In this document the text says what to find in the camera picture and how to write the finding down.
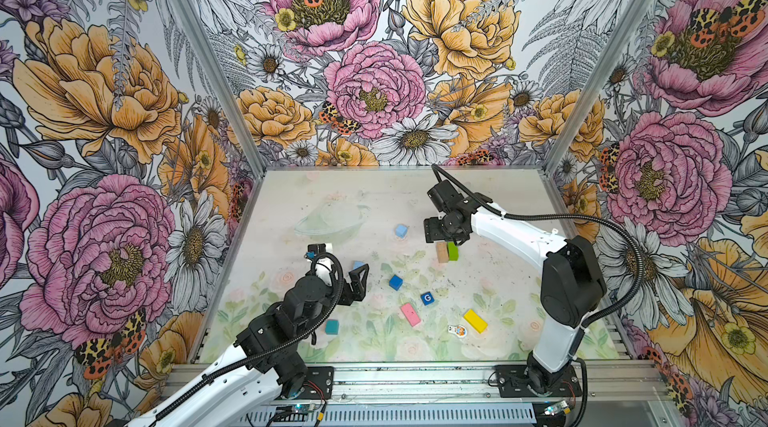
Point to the dark blue cube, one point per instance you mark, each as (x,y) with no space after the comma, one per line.
(396,282)

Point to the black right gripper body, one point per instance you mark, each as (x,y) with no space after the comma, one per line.
(444,229)

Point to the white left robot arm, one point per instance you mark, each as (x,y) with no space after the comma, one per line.
(263,364)

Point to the teal cube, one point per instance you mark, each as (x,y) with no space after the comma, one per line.
(332,327)

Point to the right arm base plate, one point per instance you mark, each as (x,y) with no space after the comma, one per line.
(518,381)

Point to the yellow rectangular block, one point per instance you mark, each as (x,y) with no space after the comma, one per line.
(478,323)

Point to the aluminium front rail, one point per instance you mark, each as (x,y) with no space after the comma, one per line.
(621,380)

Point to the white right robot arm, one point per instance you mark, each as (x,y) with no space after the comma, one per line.
(572,285)

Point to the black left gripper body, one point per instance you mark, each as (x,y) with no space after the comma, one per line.
(346,297)

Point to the light blue cube far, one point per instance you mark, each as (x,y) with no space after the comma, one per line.
(401,231)

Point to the green rectangular block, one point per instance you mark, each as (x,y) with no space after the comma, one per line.
(453,251)

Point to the blue letter G block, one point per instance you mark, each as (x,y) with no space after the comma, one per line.
(427,298)

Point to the aluminium corner post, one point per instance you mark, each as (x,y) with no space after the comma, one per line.
(625,27)
(187,18)

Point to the grey vented cable duct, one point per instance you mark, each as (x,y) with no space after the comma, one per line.
(493,414)

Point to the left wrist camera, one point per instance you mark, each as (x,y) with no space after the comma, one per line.
(316,250)

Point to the green circuit board right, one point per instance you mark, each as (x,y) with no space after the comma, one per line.
(557,408)

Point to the green circuit board left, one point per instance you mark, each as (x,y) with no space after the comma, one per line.
(303,408)

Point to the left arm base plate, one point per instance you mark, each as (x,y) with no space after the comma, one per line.
(315,383)

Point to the green circuit board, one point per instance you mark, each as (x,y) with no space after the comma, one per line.
(557,408)
(303,408)

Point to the aluminium corner post right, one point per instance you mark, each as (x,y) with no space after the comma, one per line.
(625,27)

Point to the aluminium corner post left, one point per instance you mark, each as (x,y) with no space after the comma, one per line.
(187,18)

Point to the pink rectangular block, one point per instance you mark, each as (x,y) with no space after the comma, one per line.
(410,314)

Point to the natural wood block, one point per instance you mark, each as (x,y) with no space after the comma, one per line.
(442,252)

